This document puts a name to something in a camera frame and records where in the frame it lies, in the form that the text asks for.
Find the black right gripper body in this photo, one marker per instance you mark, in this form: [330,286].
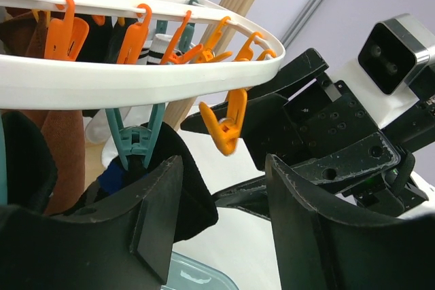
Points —
[316,126]

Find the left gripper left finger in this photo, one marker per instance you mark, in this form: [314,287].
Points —
[123,241]

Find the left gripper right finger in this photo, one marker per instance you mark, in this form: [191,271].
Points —
[323,242]

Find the black striped sock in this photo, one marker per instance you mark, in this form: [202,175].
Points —
[197,210]

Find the teal clothes peg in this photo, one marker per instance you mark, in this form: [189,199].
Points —
[135,140]

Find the white plastic clip hanger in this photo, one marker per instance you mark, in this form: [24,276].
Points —
[32,83]

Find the black sock with white label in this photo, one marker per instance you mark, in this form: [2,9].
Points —
[31,169]

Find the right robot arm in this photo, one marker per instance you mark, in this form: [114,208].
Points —
[393,192]

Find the teal plastic basin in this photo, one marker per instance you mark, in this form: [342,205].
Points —
[188,274]

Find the white hanging sock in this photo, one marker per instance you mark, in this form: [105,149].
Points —
[142,52]

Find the brown hanging sock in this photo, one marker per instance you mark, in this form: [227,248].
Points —
[23,33]

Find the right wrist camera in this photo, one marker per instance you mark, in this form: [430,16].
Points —
[394,55]

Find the wooden drying rack frame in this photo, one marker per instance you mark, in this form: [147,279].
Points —
[215,41]

